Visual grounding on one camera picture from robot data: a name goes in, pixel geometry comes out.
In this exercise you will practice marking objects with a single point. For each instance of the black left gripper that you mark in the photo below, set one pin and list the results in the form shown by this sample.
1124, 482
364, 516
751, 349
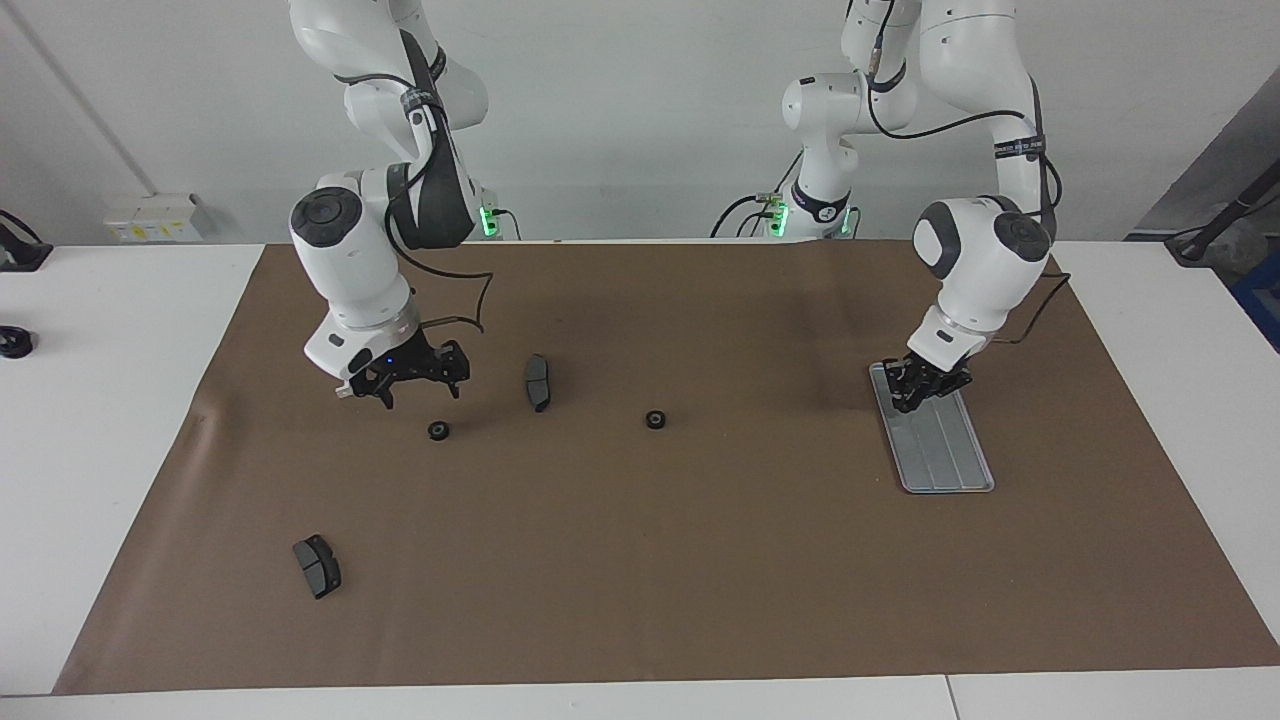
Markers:
935, 370

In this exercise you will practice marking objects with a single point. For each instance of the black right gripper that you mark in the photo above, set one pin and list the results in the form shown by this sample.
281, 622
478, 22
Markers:
405, 363

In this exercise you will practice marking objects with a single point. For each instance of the small black bearing gear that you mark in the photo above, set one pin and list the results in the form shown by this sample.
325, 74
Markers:
655, 420
438, 431

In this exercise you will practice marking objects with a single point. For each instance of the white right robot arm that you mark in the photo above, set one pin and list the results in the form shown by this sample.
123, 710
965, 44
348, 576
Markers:
355, 260

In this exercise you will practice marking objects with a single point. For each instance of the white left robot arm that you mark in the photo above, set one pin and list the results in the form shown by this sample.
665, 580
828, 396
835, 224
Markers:
985, 260

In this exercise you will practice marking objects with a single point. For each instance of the silver ribbed metal tray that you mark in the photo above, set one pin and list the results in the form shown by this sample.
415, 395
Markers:
940, 450

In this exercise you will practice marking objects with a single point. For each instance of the long dark grey brake pad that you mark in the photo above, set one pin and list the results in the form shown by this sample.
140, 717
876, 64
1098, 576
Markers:
538, 382

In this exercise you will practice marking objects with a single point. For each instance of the short dark grey brake pad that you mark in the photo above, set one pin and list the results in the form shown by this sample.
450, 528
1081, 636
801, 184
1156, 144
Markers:
317, 566

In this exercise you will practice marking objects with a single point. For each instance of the brown table mat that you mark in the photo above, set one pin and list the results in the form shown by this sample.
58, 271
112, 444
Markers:
640, 580

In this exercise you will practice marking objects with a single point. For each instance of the black pole stand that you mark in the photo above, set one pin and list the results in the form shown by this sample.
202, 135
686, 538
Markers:
1195, 250

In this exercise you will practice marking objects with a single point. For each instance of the small black knob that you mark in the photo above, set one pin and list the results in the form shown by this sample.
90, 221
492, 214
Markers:
12, 342

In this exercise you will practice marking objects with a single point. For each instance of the black desk clamp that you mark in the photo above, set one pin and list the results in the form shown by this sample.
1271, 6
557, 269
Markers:
20, 250

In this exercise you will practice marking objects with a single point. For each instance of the white wall socket box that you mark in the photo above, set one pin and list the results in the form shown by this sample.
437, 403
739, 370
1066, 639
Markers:
155, 218

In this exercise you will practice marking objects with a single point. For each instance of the white wall conduit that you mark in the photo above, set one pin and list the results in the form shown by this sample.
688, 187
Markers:
82, 100

